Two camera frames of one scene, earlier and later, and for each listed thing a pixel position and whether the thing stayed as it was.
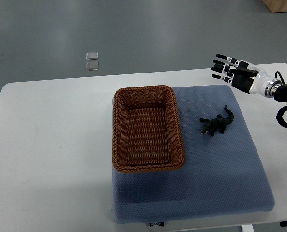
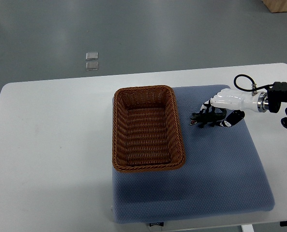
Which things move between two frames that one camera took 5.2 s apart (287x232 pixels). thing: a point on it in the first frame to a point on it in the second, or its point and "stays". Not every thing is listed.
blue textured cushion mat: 222,174 stays
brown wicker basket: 147,134 stays
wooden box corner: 281,6 stays
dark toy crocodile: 219,123 to 203,118
